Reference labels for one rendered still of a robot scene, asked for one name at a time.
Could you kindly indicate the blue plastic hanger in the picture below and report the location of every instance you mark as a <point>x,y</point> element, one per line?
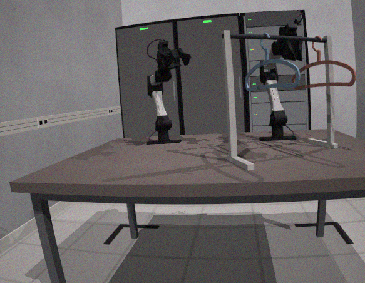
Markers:
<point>277,85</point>

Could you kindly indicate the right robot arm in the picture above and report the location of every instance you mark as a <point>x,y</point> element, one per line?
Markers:
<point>155,91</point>

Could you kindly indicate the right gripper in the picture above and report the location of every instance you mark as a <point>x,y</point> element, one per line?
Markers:
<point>169,59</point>

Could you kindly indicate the brown clothes hanger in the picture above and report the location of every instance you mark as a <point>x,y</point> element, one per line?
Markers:
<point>327,62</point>

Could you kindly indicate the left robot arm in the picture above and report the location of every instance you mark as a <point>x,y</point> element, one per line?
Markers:
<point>277,117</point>

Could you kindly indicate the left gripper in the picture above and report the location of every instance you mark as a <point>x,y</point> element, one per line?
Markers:
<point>290,53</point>

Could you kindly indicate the white garment rack with dark rail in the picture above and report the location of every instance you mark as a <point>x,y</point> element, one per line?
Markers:
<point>230,96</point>

